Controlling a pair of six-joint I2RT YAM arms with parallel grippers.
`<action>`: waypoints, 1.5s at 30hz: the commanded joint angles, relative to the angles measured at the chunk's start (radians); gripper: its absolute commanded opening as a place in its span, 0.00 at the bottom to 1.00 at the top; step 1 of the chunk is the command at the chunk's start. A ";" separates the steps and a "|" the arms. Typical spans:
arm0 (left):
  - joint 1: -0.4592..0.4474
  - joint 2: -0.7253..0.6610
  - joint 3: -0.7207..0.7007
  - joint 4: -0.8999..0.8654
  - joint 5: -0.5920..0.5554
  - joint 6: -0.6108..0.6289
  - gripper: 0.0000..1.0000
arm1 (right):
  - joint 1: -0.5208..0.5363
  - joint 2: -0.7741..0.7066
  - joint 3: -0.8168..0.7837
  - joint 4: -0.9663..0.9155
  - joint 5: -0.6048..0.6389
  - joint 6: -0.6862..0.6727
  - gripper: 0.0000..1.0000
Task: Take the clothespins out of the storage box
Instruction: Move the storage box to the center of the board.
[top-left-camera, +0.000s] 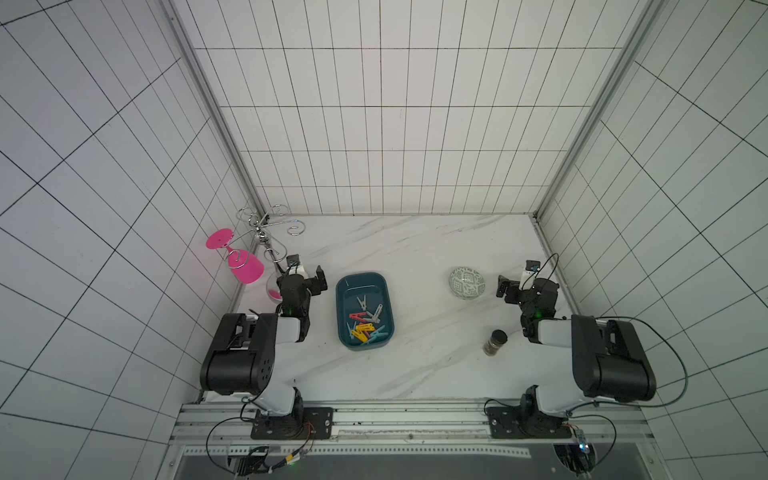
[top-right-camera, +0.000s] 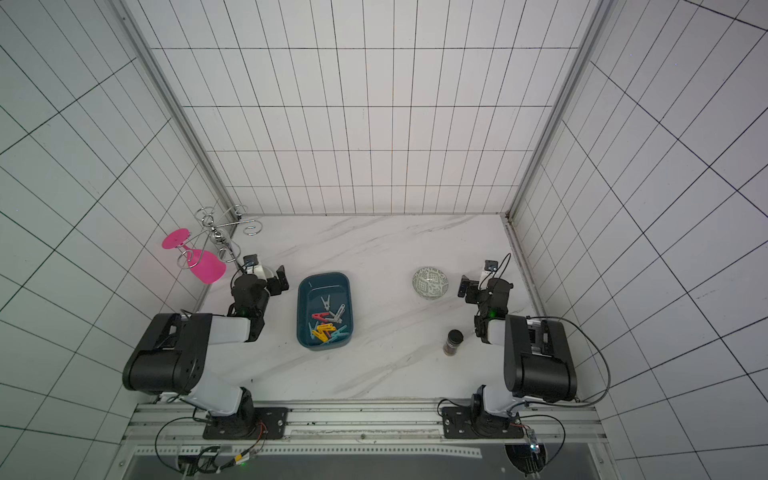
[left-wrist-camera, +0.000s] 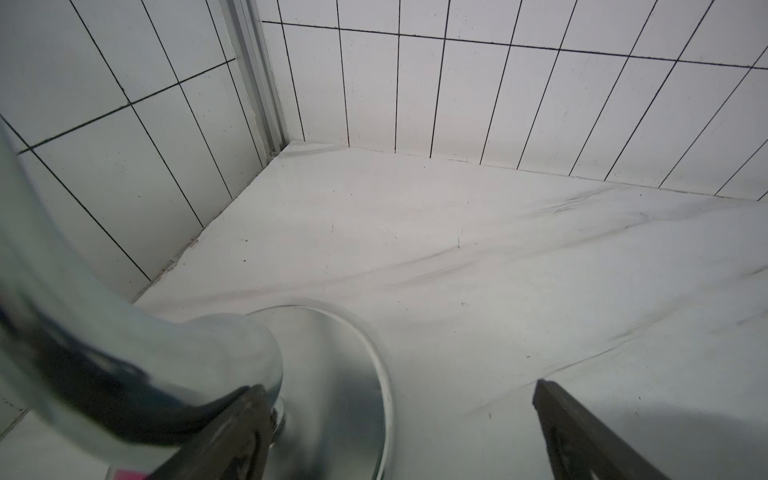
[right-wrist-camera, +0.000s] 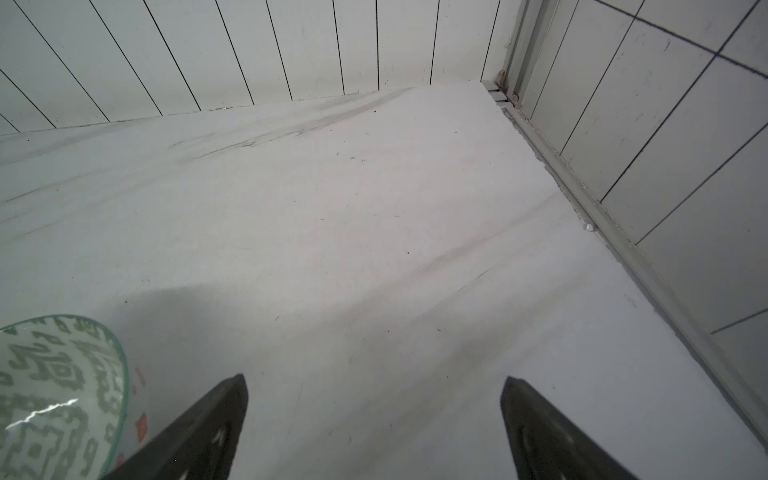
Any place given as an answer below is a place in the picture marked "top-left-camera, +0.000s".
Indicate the small dark spice jar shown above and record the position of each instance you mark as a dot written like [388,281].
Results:
[497,339]

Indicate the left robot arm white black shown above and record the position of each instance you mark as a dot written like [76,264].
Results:
[242,355]

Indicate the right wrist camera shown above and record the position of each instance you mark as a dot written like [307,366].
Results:
[529,274]

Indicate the teal clothespin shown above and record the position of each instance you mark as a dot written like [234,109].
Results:
[351,328]
[378,334]

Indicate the chrome glass holder stand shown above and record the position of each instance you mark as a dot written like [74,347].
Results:
[274,251]

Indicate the teal plastic storage box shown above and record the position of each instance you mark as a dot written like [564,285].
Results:
[372,285]

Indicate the green patterned ceramic bowl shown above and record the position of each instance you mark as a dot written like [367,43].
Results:
[466,283]

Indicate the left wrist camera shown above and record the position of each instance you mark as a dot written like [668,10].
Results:
[294,266]

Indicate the pink wine glass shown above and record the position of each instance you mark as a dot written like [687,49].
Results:
[245,266]

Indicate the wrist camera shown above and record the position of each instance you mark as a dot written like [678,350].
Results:
[529,274]
[294,266]

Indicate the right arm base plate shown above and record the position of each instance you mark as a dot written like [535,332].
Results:
[509,423]

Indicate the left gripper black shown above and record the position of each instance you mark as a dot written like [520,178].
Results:
[302,284]

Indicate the red clothespin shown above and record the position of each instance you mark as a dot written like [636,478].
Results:
[360,317]

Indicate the yellow clothespin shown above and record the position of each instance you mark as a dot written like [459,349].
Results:
[360,336]
[364,328]

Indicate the grey clothespin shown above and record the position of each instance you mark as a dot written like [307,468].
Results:
[362,303]
[375,317]

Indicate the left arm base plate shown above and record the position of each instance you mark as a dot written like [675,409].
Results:
[305,423]

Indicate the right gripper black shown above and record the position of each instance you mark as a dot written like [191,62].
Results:
[522,291]

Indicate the aluminium mounting rail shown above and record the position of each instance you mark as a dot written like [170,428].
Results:
[231,429]

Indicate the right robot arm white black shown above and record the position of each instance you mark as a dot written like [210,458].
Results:
[607,360]

